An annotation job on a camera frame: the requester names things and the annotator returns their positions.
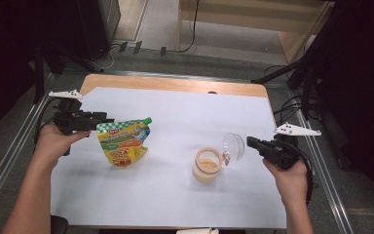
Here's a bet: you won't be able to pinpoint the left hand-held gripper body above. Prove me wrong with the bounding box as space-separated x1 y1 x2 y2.
48 90 100 136

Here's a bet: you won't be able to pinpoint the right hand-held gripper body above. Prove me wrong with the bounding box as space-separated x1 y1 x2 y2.
258 122 322 171

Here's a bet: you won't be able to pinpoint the yellow spout pouch green cap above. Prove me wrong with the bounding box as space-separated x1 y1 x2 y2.
95 116 154 170

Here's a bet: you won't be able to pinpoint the clear jar with hinged lid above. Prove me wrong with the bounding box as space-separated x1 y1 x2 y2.
192 132 246 184

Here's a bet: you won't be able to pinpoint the person's right hand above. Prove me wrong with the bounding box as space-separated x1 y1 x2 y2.
262 158 310 209

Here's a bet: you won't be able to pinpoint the person's left hand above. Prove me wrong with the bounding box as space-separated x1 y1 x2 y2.
33 123 92 170

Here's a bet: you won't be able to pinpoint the black metal stand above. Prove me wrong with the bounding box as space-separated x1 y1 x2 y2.
250 6 339 121
33 38 105 105

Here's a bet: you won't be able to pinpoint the black cabinet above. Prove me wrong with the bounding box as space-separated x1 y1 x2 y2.
77 0 122 61

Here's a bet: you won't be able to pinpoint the white paper sheet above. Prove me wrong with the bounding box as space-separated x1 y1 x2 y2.
49 86 288 230

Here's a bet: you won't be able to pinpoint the dark curtain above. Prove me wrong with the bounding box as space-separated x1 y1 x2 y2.
318 0 374 222
0 0 79 144

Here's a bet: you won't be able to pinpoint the wooden shelf unit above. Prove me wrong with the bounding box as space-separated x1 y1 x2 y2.
175 0 336 65

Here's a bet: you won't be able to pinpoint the black chair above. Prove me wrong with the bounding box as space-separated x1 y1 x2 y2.
50 214 70 234

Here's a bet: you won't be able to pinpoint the left hand-held gripper cable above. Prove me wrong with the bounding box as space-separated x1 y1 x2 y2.
33 97 62 157

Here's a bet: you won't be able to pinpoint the hand-held gripper cable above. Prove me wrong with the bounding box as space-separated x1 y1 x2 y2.
33 97 62 157
290 147 315 207

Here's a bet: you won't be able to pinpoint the black floor cables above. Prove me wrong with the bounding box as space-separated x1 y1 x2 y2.
264 64 322 154

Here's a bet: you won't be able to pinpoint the right hand-held gripper cable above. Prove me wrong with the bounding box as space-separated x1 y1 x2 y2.
290 147 315 207

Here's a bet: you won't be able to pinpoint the white floor cable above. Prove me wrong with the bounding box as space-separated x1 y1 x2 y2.
102 45 122 71

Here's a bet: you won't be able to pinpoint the black hanging cable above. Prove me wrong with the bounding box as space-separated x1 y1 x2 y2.
174 0 200 55

